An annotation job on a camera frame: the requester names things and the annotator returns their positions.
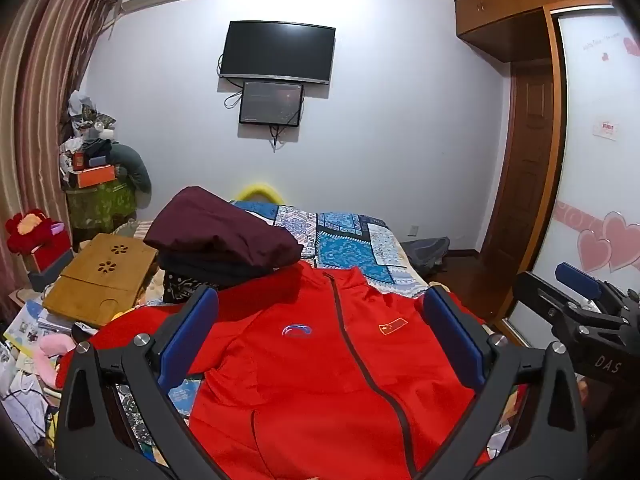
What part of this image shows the white plastic bag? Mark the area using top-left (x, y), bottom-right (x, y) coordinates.
top-left (0, 370), bottom-right (52, 443)

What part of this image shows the blue patchwork bedspread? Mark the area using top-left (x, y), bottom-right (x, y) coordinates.
top-left (115, 199), bottom-right (516, 466)

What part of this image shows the black folded garment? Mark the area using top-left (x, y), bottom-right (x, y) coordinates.
top-left (157, 251), bottom-right (275, 289)

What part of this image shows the red zip jacket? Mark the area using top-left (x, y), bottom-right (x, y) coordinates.
top-left (55, 260), bottom-right (493, 480)

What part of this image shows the pile of household clutter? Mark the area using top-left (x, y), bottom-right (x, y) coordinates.
top-left (57, 90), bottom-right (119, 173)

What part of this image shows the red gift box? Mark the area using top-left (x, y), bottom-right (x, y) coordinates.
top-left (25, 234), bottom-right (74, 277)

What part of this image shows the small wall monitor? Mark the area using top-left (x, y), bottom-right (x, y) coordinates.
top-left (238, 80), bottom-right (305, 129)

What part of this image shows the dark bag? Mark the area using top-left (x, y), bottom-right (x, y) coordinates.
top-left (400, 236), bottom-right (451, 277)

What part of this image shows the orange box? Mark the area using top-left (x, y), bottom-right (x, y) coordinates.
top-left (75, 163), bottom-right (117, 189)

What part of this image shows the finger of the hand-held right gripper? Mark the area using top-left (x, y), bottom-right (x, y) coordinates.
top-left (511, 271), bottom-right (632, 357)
top-left (555, 262), bottom-right (640, 328)

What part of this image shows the pink plush item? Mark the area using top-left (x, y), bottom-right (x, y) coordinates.
top-left (32, 332), bottom-right (77, 387)

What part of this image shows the pile of books and papers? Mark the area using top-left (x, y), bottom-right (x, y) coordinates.
top-left (0, 300), bottom-right (77, 363)

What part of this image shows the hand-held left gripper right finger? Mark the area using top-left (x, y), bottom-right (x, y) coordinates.
top-left (422, 285), bottom-right (589, 480)

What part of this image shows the wooden wardrobe with heart print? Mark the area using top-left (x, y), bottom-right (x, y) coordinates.
top-left (454, 0), bottom-right (640, 351)

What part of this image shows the wooden lap desk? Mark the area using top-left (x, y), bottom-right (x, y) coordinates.
top-left (42, 232), bottom-right (159, 329)

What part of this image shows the black wall television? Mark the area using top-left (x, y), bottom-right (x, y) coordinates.
top-left (218, 20), bottom-right (337, 86)

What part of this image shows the yellow ring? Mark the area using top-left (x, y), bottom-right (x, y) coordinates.
top-left (235, 182), bottom-right (284, 206)

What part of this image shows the maroon folded garment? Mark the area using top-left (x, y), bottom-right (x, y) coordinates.
top-left (142, 186), bottom-right (304, 274)

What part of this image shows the striped brown curtain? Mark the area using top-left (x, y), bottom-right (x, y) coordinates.
top-left (0, 0), bottom-right (124, 311)

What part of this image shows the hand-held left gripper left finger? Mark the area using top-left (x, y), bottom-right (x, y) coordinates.
top-left (55, 285), bottom-right (221, 480)

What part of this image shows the red plush toy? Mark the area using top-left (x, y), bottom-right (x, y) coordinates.
top-left (5, 207), bottom-right (64, 254)

